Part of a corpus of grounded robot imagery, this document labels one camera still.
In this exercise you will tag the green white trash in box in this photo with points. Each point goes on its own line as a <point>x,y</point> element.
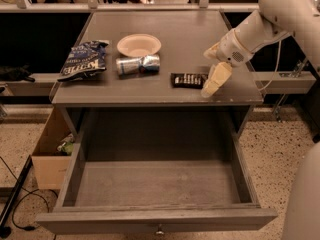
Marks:
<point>66,145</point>

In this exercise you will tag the black object on ledge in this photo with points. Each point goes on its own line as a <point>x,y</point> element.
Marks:
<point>15,73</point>

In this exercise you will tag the silver blue drink can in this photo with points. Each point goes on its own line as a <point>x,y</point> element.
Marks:
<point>138,65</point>

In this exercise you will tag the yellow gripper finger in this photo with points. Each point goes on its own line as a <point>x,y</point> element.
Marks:
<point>217,77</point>
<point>211,53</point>

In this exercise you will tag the metal clamp bracket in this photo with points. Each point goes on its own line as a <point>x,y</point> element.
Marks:
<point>297,70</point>

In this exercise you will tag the dark chocolate rxbar wrapper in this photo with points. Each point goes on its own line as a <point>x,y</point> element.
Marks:
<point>188,80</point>

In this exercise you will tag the black floor bar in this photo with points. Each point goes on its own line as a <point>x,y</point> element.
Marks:
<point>10,194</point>

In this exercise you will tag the grey wooden cabinet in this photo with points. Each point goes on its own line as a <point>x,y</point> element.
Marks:
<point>184,35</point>

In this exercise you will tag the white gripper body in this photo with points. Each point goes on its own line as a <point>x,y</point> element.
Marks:
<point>229,50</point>

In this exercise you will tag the beige paper bowl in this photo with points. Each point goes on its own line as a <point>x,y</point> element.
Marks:
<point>138,45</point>

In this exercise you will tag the open grey top drawer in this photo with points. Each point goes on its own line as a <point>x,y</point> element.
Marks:
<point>133,169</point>

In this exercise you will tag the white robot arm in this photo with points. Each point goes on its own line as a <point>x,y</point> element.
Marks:
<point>272,22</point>

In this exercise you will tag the blue kettle chips bag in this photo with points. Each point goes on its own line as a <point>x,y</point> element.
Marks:
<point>84,60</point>

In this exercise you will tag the cardboard box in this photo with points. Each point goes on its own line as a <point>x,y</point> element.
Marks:
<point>50,165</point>

